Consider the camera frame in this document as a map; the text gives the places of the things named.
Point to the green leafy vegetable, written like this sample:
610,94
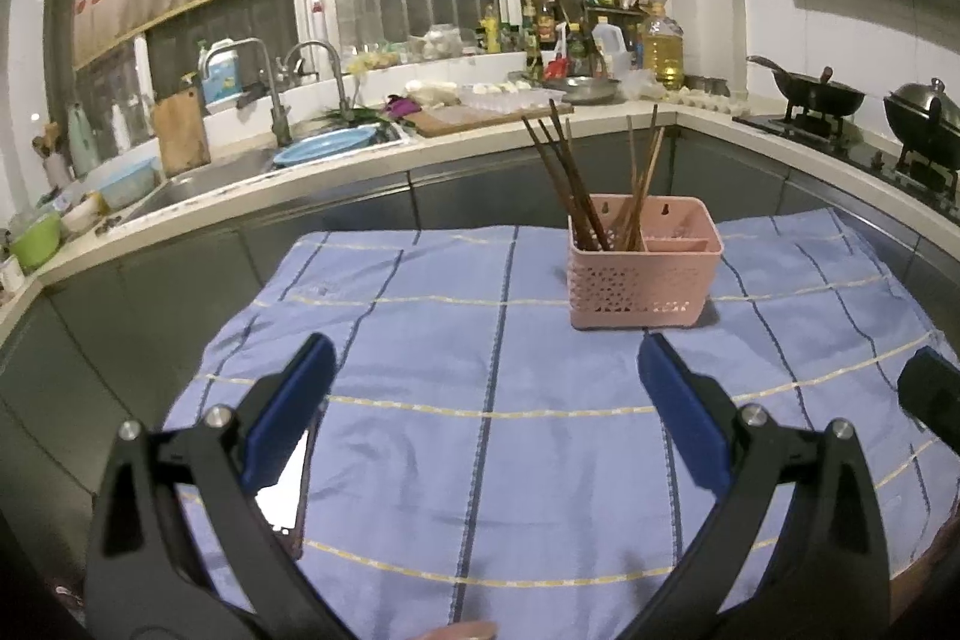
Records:
352,117

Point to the large cooking oil bottle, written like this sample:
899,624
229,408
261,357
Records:
664,55

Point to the crumpled clear plastic bag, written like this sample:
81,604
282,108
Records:
642,84

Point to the bundle of wooden chopsticks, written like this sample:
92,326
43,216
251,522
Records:
581,190

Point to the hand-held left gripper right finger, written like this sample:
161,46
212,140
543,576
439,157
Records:
682,407

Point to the blue checked cloth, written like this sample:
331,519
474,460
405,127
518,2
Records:
487,347

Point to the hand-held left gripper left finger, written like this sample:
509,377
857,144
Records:
292,407

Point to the large wooden cutting board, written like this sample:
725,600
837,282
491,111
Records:
465,123

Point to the black wok with lid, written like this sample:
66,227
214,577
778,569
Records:
930,123

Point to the gas stove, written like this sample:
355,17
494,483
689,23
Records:
825,134

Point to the person's left hand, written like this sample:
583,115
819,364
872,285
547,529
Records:
459,632

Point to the white jug with blue label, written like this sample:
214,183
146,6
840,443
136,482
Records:
220,78

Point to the blue plastic container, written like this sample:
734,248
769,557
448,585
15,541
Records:
127,184

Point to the white plastic jug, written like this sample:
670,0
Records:
611,48

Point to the bag of yellow food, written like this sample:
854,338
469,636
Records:
373,62

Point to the group of sauce bottles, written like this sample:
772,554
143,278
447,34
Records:
547,21

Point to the purple vegetable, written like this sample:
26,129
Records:
401,106

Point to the small wooden cutting board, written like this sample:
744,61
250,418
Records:
180,134

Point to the white food bag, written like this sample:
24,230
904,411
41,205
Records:
431,93

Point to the black wok pan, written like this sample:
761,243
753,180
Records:
825,96

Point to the pale green bottle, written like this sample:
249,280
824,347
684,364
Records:
82,139

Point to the clear tray of white eggs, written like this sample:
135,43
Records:
502,97

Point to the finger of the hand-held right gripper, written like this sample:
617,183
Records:
934,392

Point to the pink plastic utensil basket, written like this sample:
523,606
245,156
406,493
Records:
637,295

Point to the steel kitchen sink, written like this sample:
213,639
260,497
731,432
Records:
210,179

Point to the green bowl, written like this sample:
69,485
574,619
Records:
34,244

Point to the chrome kitchen faucet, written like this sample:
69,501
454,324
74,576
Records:
341,85
274,100

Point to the blue plastic basin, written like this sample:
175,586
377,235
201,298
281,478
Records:
322,145

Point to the steel basin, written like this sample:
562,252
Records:
581,90

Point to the smartphone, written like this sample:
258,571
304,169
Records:
289,505

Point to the kitchen counter with cabinets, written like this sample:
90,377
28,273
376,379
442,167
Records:
225,194

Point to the clear plastic food bag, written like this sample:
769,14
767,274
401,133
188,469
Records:
444,42

